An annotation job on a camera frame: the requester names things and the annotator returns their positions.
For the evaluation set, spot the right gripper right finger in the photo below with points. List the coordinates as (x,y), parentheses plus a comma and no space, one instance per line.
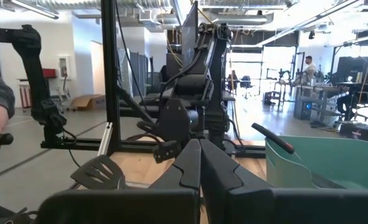
(296,208)

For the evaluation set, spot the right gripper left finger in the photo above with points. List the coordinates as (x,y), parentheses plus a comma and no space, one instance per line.
(125,208)

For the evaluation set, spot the green plastic bin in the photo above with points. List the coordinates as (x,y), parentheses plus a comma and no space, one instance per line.
(342,161)

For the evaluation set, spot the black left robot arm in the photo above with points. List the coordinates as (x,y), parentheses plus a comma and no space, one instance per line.
(215,77)

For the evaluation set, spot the silver aluminium bar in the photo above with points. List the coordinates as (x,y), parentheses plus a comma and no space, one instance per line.
(105,140)

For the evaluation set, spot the black office chair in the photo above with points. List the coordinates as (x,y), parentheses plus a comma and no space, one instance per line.
(246,84)

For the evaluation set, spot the black monitor on stand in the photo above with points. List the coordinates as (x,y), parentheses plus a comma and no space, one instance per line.
(190,37)

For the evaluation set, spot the cardboard box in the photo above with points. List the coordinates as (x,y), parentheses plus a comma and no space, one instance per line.
(89,102)

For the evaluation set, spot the grey computer tower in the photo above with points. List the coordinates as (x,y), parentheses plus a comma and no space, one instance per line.
(302,109)

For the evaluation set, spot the black floor case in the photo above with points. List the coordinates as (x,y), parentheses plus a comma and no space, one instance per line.
(361,132)

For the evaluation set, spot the red box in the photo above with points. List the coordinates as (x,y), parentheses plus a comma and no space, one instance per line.
(49,73)

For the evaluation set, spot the person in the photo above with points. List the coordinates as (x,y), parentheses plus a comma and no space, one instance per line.
(310,70)

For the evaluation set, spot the black desk monitor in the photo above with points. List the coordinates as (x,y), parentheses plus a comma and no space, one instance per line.
(355,68)

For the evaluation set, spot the black aluminium frame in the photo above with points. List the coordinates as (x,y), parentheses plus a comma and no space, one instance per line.
(111,62)

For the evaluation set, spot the white wall box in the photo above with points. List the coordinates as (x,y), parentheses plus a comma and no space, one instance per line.
(63,67)

